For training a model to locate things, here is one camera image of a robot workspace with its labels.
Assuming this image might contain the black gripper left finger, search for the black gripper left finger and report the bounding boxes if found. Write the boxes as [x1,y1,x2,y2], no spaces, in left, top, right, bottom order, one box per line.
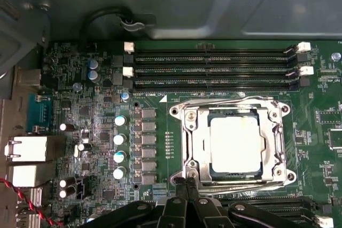
[97,176,188,228]

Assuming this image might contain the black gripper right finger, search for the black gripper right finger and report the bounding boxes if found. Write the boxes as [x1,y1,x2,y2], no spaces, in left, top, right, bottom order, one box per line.
[186,176,304,228]

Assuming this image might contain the metal locking lever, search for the metal locking lever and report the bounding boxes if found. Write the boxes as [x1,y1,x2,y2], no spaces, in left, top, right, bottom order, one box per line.
[170,97,284,111]
[173,175,291,194]

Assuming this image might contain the silver CPU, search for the silver CPU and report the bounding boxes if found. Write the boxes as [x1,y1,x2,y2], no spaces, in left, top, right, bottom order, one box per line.
[208,112,264,180]

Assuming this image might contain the RAM slot white clips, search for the RAM slot white clips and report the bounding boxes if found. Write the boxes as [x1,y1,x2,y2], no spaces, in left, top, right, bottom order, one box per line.
[251,208,335,228]
[123,41,313,56]
[122,66,315,78]

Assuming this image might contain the CPU socket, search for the CPU socket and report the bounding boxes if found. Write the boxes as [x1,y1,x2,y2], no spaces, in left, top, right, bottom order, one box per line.
[169,97,298,194]

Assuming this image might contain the green motherboard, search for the green motherboard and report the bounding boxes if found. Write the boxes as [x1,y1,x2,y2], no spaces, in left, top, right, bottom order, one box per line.
[40,40,342,228]

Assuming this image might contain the silver port block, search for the silver port block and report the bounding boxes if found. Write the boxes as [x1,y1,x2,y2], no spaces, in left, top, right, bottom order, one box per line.
[7,164,53,188]
[4,135,67,162]

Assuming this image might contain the blue VGA port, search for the blue VGA port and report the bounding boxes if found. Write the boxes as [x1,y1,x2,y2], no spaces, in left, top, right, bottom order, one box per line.
[26,93,52,133]

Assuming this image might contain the black PC case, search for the black PC case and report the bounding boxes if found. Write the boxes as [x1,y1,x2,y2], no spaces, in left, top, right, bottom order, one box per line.
[0,0,342,228]

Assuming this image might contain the red black twisted wire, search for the red black twisted wire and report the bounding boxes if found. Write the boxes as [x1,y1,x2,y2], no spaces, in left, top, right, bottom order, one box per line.
[0,178,65,227]

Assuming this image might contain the black cable grey clip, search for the black cable grey clip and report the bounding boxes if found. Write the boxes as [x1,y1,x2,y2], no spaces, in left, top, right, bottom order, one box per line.
[79,6,157,51]

